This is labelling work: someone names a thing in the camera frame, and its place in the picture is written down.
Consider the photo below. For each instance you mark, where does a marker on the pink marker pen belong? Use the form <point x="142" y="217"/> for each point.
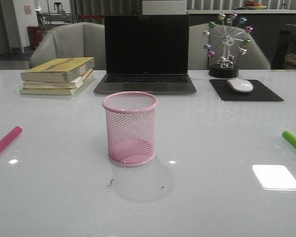
<point x="10" y="137"/>

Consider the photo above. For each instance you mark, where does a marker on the green marker pen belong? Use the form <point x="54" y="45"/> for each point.
<point x="290" y="138"/>

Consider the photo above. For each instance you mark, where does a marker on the pink mesh pen holder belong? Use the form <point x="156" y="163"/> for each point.
<point x="130" y="119"/>

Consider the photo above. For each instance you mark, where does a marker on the grey open laptop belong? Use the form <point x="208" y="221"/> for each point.
<point x="147" y="53"/>

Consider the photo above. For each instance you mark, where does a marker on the middle cream book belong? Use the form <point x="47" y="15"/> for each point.
<point x="74" y="84"/>

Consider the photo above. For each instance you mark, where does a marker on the right grey armchair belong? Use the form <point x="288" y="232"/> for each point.
<point x="198" y="59"/>

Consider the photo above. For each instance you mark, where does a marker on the grey armchair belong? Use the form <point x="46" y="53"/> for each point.
<point x="198" y="59"/>
<point x="73" y="40"/>

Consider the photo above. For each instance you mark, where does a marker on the white computer mouse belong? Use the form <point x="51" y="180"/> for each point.
<point x="240" y="85"/>

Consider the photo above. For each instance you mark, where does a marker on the left grey armchair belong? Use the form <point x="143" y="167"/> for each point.
<point x="73" y="40"/>

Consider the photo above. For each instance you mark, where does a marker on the top yellow book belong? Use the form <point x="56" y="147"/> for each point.
<point x="59" y="70"/>

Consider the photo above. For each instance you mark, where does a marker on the yellow book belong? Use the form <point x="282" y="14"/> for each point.
<point x="59" y="70"/>
<point x="55" y="91"/>

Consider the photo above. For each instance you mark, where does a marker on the ferris wheel desk toy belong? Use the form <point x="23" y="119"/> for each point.
<point x="227" y="38"/>

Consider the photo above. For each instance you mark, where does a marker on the black mouse pad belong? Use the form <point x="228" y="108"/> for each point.
<point x="260" y="92"/>

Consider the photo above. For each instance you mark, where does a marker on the bottom yellow book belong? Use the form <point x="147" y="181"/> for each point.
<point x="55" y="91"/>

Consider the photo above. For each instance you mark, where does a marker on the red trash bin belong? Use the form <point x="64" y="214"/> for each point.
<point x="35" y="36"/>

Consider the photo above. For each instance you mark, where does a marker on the fruit bowl on counter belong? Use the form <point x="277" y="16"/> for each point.
<point x="252" y="5"/>

